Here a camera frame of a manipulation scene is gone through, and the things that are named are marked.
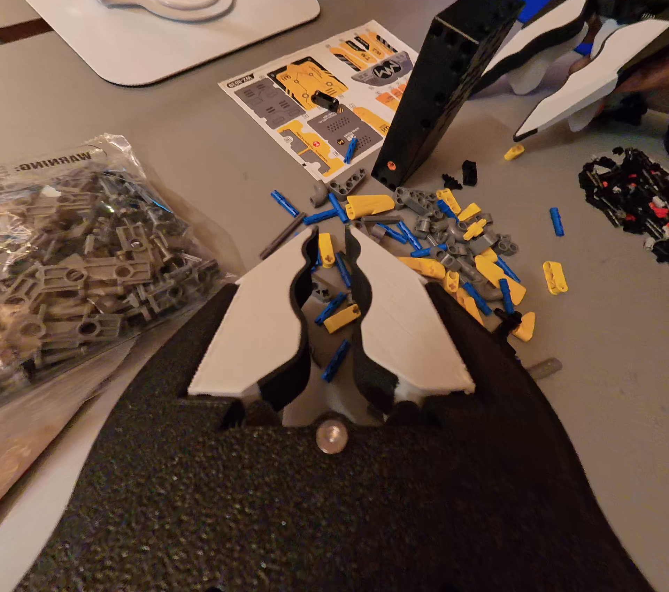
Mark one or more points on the black perforated block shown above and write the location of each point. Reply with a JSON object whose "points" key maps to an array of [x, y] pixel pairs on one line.
{"points": [[439, 95]]}

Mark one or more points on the yellow grey sticker sheet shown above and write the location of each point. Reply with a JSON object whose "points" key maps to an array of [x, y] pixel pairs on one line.
{"points": [[292, 79]]}

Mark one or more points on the pile of black red pieces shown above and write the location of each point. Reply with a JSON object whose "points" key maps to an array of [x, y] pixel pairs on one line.
{"points": [[627, 194]]}

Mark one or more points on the white document stand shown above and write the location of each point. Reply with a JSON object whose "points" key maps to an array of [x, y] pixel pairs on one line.
{"points": [[157, 43]]}

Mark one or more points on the person's right hand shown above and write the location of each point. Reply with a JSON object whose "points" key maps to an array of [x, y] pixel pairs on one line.
{"points": [[653, 79]]}

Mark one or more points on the black double-hole connector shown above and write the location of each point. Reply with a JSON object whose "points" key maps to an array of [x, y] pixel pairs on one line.
{"points": [[469, 172]]}

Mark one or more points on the small yellow connector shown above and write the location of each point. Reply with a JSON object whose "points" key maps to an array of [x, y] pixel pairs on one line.
{"points": [[514, 151]]}

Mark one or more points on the dark grey cylinder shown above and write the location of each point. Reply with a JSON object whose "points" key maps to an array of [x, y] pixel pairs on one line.
{"points": [[546, 366]]}

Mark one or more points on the black angled connector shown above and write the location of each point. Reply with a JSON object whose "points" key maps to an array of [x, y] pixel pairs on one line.
{"points": [[450, 180]]}

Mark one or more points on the pile of yellow blue pieces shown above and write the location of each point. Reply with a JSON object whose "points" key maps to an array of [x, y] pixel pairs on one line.
{"points": [[460, 247]]}

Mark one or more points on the small black brick piece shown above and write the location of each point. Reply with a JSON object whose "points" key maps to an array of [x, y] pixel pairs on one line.
{"points": [[326, 98]]}

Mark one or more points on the clear bag of grey pieces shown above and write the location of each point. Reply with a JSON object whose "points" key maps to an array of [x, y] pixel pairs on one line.
{"points": [[94, 262]]}

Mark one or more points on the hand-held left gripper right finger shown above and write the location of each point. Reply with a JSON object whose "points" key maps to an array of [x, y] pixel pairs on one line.
{"points": [[413, 335]]}

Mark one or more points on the blue pin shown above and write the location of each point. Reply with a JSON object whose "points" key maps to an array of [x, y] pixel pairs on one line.
{"points": [[350, 150], [556, 221]]}

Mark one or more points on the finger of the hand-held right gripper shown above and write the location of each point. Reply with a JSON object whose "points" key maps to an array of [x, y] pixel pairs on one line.
{"points": [[543, 35], [580, 79]]}

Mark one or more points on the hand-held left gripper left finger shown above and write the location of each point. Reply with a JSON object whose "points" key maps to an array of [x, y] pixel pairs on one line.
{"points": [[251, 335]]}

